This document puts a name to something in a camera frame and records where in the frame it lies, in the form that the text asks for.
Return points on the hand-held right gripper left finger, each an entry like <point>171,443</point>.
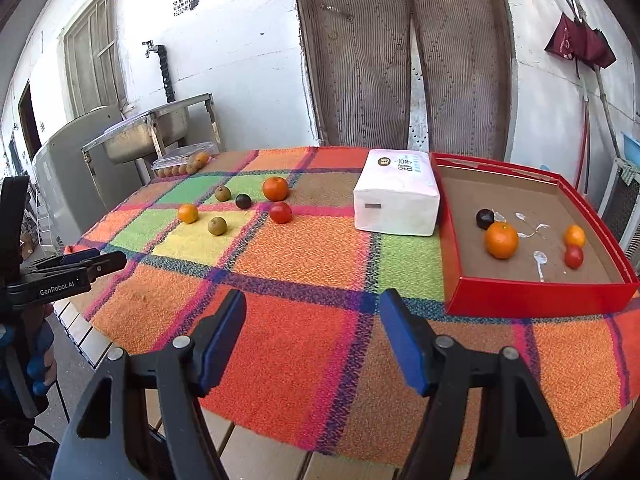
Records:
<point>220,340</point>

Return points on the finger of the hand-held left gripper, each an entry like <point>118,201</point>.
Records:
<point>82,255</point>
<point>95,266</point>

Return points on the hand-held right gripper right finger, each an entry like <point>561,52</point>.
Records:
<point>402,340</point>

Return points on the orange mandarin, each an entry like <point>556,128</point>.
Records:
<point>501,240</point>
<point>574,235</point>
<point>188,213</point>
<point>275,188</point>

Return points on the brown-green round fruit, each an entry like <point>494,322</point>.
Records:
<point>217,225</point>
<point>222,193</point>

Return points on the red cardboard box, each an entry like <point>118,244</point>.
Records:
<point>525,297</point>

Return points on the dark purple plum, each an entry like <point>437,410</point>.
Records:
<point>243,201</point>
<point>483,217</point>

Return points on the red tomato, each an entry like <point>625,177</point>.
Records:
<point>280,212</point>
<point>574,257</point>

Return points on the pile of small tan fruits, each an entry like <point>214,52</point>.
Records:
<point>182,167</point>

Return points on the person's left hand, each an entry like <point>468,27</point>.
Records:
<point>42,335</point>

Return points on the grey washing machine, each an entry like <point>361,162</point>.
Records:
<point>70,175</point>

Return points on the colourful plaid blanket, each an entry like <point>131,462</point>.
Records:
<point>300,360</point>

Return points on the steel sink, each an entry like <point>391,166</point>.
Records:
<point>135,140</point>

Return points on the clear plastic clamshell container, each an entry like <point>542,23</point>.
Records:
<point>175,157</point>

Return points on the white tissue pack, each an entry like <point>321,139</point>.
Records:
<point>395,205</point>

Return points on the white air cooler unit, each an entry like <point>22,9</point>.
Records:
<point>622,210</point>

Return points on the green checked cloth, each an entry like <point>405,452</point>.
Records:
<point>629,170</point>

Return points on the ribbed metal door leaf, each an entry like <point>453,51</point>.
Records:
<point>350,55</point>
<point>460,55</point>

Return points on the blue plastic basin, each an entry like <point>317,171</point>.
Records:
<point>632,146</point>

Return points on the pale wooden stick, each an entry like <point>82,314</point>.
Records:
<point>602,95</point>

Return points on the barred wall window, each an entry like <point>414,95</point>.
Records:
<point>95,50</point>

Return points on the wall faucet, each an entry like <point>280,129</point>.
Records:
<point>150,49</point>

